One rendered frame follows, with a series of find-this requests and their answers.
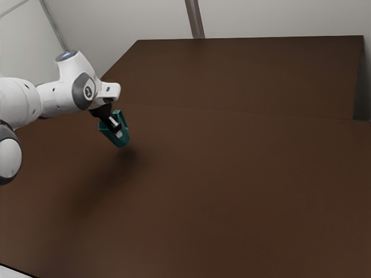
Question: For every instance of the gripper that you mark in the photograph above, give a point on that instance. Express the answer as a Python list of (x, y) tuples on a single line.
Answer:
[(101, 111)]

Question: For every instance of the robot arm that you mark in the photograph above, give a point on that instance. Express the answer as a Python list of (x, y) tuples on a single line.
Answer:
[(23, 98)]

